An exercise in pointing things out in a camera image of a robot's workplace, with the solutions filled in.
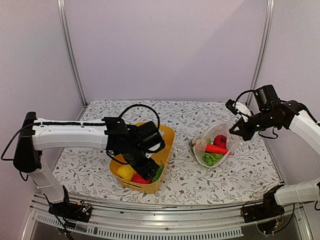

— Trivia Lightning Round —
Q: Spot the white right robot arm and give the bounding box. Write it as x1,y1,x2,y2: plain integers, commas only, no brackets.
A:
225,84,320,218

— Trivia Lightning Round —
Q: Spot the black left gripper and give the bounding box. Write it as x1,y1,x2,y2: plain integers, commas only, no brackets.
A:
123,145,160,181

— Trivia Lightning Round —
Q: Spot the floral tablecloth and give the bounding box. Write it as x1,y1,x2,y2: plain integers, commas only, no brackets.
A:
53,100,282,206

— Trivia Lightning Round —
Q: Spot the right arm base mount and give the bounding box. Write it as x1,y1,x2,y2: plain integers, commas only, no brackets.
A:
240,184,285,235

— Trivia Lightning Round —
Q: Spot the green toy cucumber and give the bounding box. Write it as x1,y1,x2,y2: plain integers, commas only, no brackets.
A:
151,164,165,184

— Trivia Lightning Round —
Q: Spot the red toy apple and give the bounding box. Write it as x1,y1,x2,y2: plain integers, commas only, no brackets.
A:
131,173,152,185

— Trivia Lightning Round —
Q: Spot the yellow plastic basket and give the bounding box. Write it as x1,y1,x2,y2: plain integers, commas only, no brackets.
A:
109,124,175,194

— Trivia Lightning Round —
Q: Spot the left aluminium frame post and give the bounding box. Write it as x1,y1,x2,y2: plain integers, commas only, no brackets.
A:
56,0,88,107

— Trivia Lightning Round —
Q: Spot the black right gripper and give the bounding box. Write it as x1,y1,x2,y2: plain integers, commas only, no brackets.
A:
229,108,279,141

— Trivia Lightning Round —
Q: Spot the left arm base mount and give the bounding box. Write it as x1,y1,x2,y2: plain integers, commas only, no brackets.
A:
48,186,93,223

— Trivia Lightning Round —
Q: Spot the green toy broccoli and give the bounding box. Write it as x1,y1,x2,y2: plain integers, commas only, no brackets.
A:
202,152,224,167

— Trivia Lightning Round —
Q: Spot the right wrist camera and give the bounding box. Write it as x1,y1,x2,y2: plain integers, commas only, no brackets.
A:
225,99,252,122

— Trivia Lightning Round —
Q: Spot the right aluminium frame post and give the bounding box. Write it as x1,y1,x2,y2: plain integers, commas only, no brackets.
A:
249,0,275,91

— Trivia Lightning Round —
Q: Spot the orange toy carrot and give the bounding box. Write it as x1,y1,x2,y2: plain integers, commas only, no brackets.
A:
205,144,234,156

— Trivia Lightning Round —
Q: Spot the aluminium frame post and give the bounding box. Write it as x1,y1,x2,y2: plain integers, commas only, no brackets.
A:
56,0,88,107
249,0,275,91

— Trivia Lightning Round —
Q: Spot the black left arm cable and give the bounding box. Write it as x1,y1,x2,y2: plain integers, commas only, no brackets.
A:
119,104,161,128

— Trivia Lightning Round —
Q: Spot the red toy tomato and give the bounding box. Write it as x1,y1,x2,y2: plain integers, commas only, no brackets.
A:
213,135,227,149

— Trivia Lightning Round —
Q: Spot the yellow toy lemon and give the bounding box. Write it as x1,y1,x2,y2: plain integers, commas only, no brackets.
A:
115,165,137,181

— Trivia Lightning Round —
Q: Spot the clear zip top bag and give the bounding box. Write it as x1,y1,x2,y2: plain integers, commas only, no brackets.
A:
189,123,244,168

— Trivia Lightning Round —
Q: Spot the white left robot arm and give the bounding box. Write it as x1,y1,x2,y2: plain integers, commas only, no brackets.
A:
11,112,165,217

